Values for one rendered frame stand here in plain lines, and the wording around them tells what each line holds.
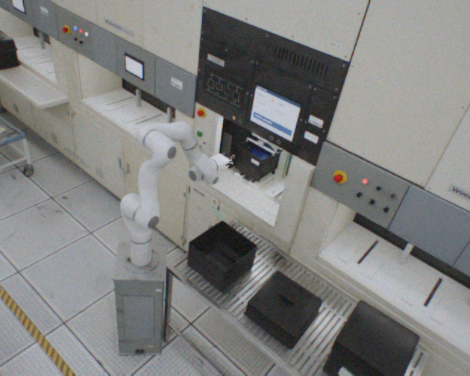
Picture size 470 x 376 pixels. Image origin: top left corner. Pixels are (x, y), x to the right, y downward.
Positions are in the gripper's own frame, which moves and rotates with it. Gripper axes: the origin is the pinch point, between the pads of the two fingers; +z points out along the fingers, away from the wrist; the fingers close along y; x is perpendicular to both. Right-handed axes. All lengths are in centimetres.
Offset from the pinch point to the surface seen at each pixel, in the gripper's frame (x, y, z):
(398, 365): -18, 131, -40
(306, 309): -33, 86, -33
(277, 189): -28.8, 21.5, 30.2
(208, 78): 39.6, -24.8, 2.1
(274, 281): -33, 65, -31
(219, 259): -42, 30, -35
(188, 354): -119, 31, -54
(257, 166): -14.2, 6.8, 22.1
